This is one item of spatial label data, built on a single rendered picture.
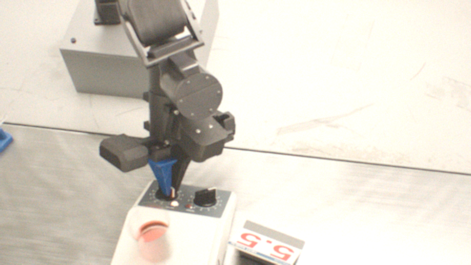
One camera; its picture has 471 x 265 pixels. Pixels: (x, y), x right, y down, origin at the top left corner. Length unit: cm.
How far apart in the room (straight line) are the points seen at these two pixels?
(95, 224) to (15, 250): 12
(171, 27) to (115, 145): 16
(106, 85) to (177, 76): 35
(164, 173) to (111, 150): 9
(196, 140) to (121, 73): 29
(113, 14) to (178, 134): 29
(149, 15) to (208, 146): 17
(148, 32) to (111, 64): 27
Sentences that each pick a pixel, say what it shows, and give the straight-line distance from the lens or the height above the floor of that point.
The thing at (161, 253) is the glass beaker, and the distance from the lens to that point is 81.
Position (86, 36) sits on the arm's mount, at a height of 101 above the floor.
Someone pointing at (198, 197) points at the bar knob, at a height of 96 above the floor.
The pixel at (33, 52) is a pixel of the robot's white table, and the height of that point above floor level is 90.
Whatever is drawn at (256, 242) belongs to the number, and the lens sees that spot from 91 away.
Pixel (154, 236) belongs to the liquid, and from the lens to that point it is 82.
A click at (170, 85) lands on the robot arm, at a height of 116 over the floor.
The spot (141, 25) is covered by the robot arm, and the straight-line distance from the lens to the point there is 78.
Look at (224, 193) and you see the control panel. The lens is 93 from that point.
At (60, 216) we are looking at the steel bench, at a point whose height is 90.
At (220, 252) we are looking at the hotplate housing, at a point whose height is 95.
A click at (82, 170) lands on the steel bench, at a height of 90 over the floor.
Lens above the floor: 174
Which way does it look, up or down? 55 degrees down
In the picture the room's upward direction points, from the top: 5 degrees counter-clockwise
